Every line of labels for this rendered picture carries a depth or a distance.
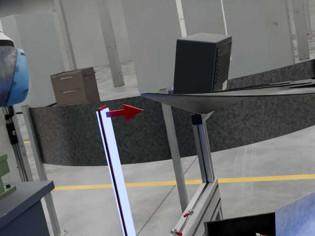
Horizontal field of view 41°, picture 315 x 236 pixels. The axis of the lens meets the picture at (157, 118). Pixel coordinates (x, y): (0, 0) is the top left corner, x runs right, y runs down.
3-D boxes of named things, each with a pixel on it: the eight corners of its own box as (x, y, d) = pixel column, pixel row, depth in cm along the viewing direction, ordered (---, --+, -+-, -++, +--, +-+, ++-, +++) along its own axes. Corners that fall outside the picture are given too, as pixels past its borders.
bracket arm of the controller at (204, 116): (202, 124, 112) (200, 113, 111) (191, 125, 113) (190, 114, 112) (220, 104, 133) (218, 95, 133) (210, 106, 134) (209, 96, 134)
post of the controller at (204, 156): (213, 182, 115) (200, 113, 111) (202, 183, 116) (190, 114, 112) (215, 178, 118) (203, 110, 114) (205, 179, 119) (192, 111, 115)
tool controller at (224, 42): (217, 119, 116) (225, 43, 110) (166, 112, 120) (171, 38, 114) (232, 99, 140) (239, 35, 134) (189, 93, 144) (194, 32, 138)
